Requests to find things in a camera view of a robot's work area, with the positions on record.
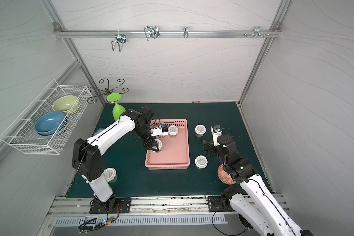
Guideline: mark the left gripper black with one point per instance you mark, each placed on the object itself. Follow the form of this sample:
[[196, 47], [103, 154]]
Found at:
[[149, 143]]

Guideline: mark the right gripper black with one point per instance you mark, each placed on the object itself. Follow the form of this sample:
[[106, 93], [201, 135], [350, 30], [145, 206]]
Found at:
[[210, 147]]

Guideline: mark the pink plastic basket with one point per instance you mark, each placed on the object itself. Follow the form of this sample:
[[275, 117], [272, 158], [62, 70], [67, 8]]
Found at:
[[174, 153]]

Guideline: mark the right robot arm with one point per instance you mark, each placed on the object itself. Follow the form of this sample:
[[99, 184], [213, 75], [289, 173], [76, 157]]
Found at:
[[267, 218]]

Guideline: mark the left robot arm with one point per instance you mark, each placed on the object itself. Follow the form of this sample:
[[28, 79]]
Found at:
[[87, 157]]

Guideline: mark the green plastic goblet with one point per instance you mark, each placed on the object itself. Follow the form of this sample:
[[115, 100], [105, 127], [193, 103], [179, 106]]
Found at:
[[118, 109]]

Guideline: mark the blue white floral bowl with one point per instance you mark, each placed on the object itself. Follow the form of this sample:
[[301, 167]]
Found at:
[[99, 130]]

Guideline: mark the dark cup holder stand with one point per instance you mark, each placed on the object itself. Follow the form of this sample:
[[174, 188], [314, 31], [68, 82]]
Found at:
[[104, 92]]

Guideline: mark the white vent strip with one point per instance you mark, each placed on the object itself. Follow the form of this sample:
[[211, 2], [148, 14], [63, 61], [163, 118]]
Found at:
[[147, 220]]

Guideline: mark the light green bowl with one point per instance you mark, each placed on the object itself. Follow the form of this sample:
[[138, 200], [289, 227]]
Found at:
[[69, 104]]

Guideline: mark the metal double hook left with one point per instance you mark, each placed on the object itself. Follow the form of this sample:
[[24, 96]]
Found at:
[[119, 41]]

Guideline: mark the metal double hook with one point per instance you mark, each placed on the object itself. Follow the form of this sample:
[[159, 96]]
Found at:
[[119, 41], [151, 32]]

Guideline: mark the metal double hook middle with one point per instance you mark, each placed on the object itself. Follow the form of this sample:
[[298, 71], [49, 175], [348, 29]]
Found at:
[[151, 32]]

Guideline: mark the small metal hook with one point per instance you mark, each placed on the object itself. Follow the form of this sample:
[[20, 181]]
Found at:
[[185, 32]]

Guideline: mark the metal hook right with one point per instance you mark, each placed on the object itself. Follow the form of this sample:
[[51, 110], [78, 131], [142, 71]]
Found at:
[[257, 33]]

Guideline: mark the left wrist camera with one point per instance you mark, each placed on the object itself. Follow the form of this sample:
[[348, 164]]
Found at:
[[160, 129]]

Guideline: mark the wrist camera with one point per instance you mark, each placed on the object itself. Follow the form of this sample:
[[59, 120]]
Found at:
[[216, 132], [160, 129]]

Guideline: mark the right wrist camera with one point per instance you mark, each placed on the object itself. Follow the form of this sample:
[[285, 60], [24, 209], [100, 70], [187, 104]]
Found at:
[[216, 132]]

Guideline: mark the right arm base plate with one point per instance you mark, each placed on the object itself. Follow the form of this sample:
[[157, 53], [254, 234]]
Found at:
[[217, 203]]

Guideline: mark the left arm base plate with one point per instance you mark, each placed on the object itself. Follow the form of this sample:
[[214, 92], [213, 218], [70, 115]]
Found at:
[[113, 205]]

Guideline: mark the cable bundle left base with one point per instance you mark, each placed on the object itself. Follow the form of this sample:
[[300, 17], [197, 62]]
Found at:
[[111, 217]]

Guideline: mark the white wire wall basket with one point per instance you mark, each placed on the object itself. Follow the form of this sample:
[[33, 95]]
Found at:
[[21, 134]]

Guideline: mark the aluminium front rail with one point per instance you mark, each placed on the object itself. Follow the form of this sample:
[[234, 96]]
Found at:
[[168, 205]]

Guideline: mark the aluminium rail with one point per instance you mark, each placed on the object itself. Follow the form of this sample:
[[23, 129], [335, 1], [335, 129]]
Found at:
[[168, 205], [169, 33]]

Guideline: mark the aluminium top rail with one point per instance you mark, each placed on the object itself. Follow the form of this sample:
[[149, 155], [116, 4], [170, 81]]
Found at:
[[169, 33]]

